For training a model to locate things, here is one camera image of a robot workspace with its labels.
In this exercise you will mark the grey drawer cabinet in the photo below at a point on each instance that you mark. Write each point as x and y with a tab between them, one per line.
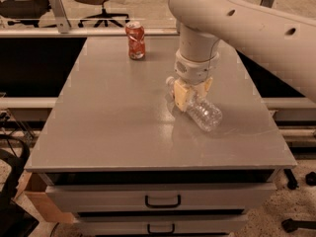
114	124

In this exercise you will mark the lower grey drawer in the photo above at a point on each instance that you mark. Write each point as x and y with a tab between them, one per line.
162	225

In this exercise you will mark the upper grey drawer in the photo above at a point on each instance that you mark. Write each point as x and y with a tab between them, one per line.
106	198

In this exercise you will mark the crushed orange soda can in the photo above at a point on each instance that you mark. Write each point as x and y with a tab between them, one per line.
136	43

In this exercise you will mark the grey drawer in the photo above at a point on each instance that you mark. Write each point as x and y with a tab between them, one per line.
106	198
162	225

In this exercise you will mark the dark office chair left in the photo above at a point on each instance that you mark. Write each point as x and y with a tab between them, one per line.
26	12

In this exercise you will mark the black equipment bottom left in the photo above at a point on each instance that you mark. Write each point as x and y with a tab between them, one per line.
14	221

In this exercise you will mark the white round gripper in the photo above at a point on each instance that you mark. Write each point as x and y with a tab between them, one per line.
194	70

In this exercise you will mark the left metal bracket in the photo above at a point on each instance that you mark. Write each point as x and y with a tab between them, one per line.
61	20

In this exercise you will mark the clear plastic water bottle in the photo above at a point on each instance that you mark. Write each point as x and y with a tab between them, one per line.
205	114

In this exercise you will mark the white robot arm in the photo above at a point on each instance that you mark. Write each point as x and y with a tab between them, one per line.
282	43

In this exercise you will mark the black stand foot right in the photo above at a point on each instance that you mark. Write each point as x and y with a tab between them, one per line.
290	225

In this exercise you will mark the cardboard box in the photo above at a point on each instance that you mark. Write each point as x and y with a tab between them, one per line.
33	188

